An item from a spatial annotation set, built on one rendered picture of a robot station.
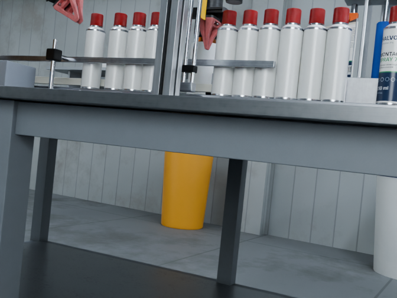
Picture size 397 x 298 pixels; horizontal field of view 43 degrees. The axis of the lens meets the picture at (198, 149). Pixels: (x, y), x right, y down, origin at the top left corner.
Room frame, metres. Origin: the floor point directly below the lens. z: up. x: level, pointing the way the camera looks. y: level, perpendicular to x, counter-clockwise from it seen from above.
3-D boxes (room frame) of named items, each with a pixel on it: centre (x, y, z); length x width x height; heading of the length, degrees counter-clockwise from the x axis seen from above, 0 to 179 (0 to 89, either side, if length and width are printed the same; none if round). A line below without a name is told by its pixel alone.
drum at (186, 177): (4.59, 0.08, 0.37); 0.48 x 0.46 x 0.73; 150
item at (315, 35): (1.10, -0.23, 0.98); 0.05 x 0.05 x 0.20
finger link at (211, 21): (1.29, 0.02, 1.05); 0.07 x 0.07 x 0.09; 64
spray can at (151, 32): (1.28, 0.14, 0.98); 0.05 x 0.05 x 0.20
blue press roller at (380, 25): (1.08, -0.37, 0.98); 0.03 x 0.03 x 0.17
